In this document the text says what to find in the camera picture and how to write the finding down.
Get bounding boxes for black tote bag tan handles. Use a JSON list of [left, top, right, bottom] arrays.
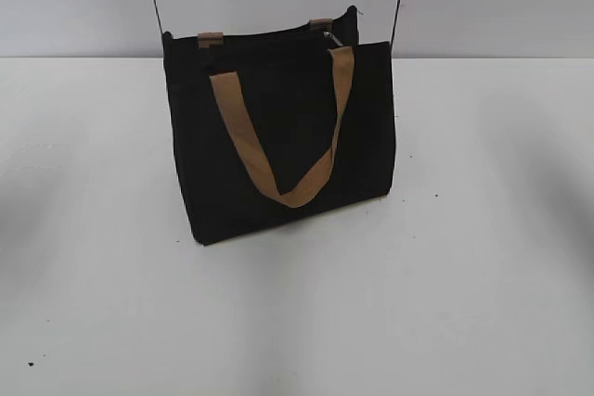
[[161, 6, 396, 246]]

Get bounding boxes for silver zipper pull with ring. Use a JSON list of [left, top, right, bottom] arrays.
[[322, 31, 344, 50]]

